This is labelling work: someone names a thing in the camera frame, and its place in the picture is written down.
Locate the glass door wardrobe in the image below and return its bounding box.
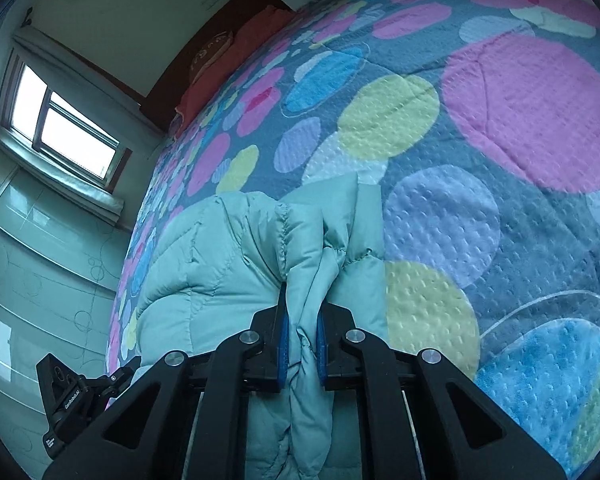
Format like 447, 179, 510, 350
0, 150, 130, 479

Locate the small brown embroidered cushion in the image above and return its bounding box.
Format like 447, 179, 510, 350
188, 30, 234, 84

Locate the light green quilted puffer jacket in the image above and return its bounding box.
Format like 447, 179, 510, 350
136, 174, 388, 479

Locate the dark wooden headboard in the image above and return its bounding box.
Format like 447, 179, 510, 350
140, 0, 294, 132

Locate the red pillow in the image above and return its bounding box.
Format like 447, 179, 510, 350
169, 6, 297, 139

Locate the colourful circle pattern bedspread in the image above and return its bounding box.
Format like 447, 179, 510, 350
107, 0, 600, 478

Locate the left window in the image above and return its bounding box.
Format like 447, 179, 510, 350
0, 53, 131, 193

